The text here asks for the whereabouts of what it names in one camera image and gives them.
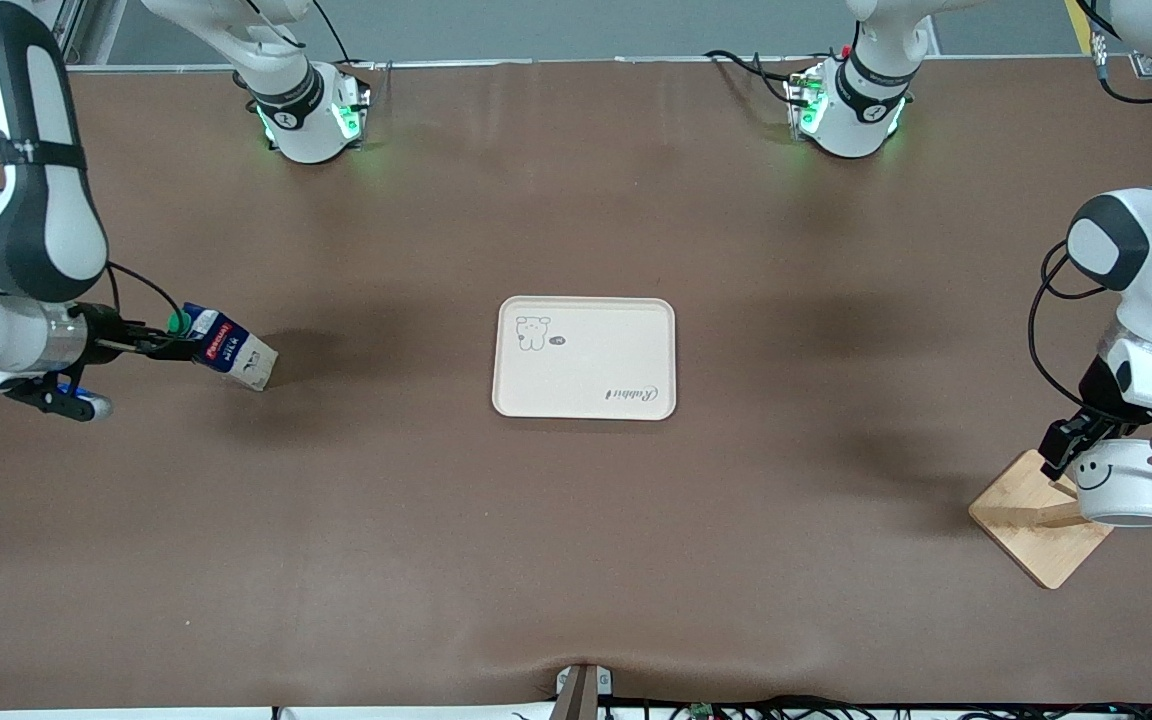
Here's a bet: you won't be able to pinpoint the white smiley cup black handle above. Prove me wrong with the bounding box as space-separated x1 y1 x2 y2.
1074 440 1152 528

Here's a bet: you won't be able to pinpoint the blue white milk carton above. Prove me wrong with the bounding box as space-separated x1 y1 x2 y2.
166 303 279 392

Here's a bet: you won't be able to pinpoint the beige plastic tray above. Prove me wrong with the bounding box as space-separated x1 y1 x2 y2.
492 296 678 421

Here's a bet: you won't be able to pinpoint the wooden mug stand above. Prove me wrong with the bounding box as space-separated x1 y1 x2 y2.
968 449 1152 590

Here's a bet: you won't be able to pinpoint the yellow floor tape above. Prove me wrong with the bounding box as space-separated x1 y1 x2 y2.
1064 0 1097 51

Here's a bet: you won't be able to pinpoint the brown table cover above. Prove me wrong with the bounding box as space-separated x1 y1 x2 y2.
0 55 1152 713

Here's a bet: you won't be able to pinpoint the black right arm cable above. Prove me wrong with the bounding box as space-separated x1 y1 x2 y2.
104 261 185 326

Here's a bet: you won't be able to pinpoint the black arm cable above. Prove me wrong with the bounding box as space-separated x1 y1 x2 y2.
104 261 185 326
1027 240 1109 416

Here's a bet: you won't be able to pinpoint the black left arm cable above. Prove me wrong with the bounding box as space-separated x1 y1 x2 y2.
1027 240 1109 416

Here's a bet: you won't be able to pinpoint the black right base cable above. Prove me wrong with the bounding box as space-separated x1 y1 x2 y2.
311 0 393 77

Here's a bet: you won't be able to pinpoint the black base cable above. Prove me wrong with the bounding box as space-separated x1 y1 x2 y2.
311 0 393 77
703 49 799 107

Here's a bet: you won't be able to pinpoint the black left base cable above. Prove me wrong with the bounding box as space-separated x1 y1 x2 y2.
703 49 799 107

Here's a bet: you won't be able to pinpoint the metal table edge bracket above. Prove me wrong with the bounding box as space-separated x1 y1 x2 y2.
556 663 614 720

